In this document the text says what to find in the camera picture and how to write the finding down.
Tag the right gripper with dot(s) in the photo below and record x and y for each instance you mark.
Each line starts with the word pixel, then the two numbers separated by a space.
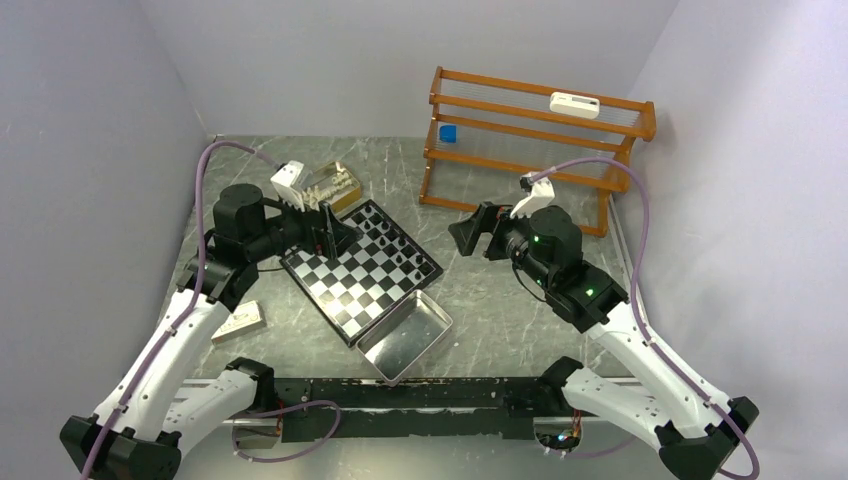
pixel 489 217

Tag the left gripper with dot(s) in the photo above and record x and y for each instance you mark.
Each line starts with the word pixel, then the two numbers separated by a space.
pixel 337 236

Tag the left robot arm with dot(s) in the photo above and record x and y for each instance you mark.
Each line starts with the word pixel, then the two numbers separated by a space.
pixel 141 430

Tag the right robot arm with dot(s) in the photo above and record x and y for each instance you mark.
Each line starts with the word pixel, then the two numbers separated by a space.
pixel 693 426

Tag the gold tin of white pieces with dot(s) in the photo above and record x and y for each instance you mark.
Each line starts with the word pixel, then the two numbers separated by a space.
pixel 334 184

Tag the black white chessboard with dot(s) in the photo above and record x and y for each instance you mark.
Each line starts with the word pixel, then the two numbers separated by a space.
pixel 359 288

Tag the orange wooden rack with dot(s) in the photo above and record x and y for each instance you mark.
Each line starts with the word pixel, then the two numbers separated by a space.
pixel 506 126

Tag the blue cube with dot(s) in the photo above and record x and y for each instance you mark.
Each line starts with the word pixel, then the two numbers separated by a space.
pixel 447 133

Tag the small white card box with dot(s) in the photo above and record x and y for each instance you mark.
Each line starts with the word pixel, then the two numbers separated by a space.
pixel 246 318

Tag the silver metal tin lid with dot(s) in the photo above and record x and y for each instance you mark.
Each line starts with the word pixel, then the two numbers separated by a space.
pixel 406 334

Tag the white rectangular device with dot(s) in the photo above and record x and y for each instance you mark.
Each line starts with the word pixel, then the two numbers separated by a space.
pixel 574 105

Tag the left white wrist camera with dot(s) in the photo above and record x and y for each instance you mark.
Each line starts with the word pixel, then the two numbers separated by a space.
pixel 288 182

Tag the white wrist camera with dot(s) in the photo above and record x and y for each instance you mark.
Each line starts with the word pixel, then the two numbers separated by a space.
pixel 539 194
pixel 288 182

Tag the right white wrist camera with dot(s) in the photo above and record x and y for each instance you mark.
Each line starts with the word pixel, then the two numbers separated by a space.
pixel 539 194

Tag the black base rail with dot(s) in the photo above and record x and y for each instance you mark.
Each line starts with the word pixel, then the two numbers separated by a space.
pixel 510 408

